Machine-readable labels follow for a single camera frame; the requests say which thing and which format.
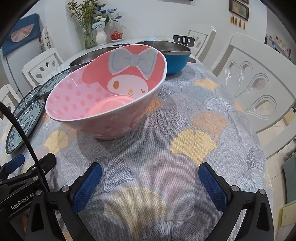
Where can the white cabinet with coloured stickers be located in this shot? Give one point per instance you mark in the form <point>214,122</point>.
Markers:
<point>277,44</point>

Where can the blue steel bowl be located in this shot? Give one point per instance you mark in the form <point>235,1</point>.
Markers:
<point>175,62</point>

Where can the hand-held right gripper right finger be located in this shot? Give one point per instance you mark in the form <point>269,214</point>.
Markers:
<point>212,187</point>

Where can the grey green cushion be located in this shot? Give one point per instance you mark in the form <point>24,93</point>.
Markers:
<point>290,170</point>

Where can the red ornament on dish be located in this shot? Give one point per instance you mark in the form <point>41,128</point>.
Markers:
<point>116,35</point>

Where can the pink cartoon print bowl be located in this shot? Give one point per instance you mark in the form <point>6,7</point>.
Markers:
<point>76,97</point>

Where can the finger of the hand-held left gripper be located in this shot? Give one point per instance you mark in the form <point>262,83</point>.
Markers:
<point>46,160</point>
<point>13,163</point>

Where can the white carved chair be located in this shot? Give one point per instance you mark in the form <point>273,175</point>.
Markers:
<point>7,92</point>
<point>254,69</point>
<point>34,67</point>
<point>198,34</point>

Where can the grey fan pattern tablecloth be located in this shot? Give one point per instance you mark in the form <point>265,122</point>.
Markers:
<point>185,143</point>

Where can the blue fan print cloth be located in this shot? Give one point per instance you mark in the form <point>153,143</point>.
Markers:
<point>32,23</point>

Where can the clear glass vase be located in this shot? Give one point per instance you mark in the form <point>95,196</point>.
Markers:
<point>89,39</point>

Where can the red steel bowl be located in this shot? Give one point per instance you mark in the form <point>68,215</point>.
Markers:
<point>85,60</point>

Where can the blue patterned plate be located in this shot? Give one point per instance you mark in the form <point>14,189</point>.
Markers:
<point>49,84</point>
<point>31,120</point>
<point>25,99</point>

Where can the pale yellow box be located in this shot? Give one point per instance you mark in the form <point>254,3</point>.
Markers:
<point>288,214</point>

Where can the brown wooden object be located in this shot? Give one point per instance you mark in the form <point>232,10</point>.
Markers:
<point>192,60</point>

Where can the small brown framed picture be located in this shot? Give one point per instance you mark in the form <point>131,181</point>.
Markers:
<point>239,9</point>
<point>242,1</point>

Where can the blue and white flowers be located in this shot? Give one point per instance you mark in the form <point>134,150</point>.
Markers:
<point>101,19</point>

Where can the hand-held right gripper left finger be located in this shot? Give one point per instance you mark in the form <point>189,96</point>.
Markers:
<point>87,187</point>

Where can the white ceramic vase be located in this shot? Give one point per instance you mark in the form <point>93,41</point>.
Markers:
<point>101,37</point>

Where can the light blue tissue pack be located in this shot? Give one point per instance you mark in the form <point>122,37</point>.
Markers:
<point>151,38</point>

